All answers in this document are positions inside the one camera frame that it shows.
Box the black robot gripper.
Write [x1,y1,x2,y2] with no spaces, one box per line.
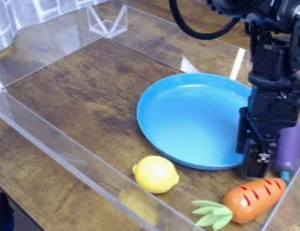
[237,79,300,178]

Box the purple toy eggplant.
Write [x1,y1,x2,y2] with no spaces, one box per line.
[274,122,300,182]

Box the orange toy carrot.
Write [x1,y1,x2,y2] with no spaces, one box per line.
[193,178,286,230]

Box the blue round plate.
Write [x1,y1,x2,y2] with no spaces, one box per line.
[136,73,250,171]

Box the yellow toy lemon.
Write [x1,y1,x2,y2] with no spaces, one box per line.
[131,155,179,194]

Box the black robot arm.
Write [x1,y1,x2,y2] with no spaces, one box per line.
[206,0,300,178]

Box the white patterned curtain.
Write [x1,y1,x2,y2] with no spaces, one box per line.
[0,0,108,51]

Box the clear acrylic enclosure wall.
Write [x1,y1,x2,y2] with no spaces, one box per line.
[0,3,250,231]

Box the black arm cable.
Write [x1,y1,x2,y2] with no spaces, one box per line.
[169,0,242,41]

